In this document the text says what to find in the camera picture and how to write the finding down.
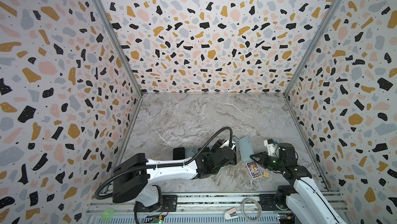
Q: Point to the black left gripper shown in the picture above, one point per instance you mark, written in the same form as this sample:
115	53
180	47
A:
216	146

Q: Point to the green tape roll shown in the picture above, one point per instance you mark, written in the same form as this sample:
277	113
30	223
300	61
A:
107	215

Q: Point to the black phone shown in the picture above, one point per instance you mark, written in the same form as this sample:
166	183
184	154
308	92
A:
236	150

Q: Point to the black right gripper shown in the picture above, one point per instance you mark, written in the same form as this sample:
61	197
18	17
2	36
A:
265	159

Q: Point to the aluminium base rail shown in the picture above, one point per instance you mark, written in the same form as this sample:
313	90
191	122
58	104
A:
196	208

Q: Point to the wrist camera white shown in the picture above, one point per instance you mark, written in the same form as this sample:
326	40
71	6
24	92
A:
231	144
271	145

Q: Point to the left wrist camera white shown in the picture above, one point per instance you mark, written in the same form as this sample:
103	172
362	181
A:
231	144

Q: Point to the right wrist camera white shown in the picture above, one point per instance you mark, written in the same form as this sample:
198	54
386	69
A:
271	145

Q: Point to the small wooden block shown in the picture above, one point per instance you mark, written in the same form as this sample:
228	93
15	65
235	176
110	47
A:
266	174

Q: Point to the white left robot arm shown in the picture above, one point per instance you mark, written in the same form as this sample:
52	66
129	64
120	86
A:
140	177

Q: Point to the pale green phone case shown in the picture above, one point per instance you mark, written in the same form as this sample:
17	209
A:
191	151
246	149

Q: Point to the aluminium corner post left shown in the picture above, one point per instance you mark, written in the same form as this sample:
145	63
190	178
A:
112	36

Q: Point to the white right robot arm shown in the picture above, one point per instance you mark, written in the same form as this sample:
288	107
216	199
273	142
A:
301	196

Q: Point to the aluminium corner post right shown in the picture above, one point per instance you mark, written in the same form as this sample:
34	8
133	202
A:
312	45

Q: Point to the aluminium corner post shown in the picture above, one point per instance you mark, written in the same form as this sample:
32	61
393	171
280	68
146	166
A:
112	36
312	45

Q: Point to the purple playing card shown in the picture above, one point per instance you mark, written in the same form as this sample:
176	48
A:
254	170

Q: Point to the white pink stapler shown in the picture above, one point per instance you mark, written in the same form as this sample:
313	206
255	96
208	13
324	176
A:
231	214

